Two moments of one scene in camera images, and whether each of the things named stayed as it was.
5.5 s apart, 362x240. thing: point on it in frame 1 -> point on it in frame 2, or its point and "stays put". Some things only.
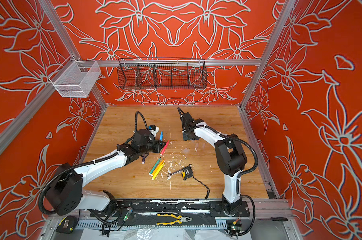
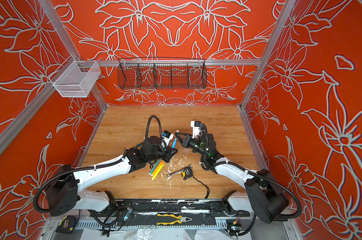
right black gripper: x=184 y=136 -> x=186 y=141
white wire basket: x=78 y=79 stays put
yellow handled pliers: x=181 y=219 stays put
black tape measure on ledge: x=67 y=225 stays put
